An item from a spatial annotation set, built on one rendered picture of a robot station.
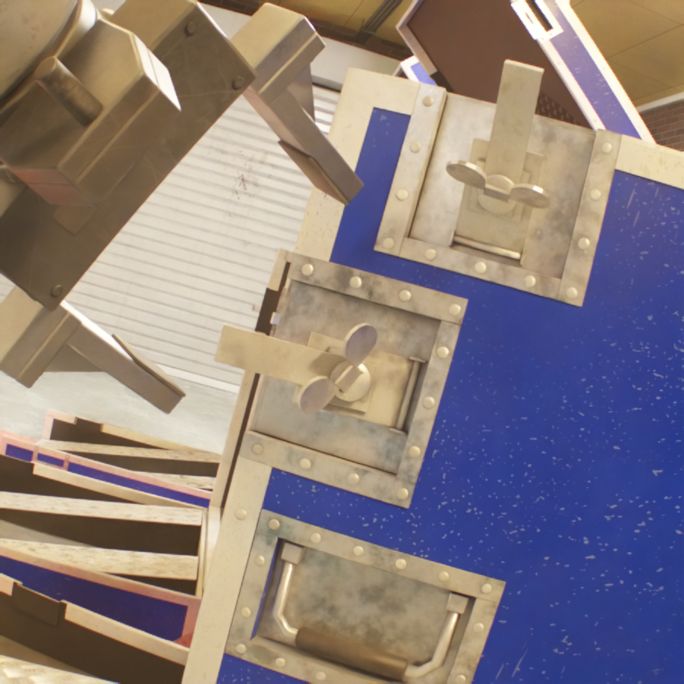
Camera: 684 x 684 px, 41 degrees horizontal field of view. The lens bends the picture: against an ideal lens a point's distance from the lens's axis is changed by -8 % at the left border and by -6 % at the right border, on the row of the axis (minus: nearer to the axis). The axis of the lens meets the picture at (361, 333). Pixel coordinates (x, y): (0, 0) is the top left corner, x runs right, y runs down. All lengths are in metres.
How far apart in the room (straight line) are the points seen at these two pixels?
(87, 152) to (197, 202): 7.60
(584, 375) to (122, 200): 0.29
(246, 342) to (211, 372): 7.36
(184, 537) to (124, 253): 5.42
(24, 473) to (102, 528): 0.39
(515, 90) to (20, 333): 0.30
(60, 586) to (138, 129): 1.82
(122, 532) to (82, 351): 2.23
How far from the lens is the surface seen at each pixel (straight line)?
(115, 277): 7.89
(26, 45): 0.33
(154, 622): 2.08
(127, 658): 1.83
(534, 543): 0.57
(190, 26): 0.38
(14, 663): 1.74
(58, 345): 0.42
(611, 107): 2.15
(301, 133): 0.44
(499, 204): 0.56
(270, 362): 0.56
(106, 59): 0.32
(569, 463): 0.57
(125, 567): 2.18
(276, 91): 0.42
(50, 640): 1.90
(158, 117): 0.30
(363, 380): 0.57
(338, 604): 0.61
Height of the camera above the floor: 0.81
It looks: level
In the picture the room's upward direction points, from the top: 16 degrees clockwise
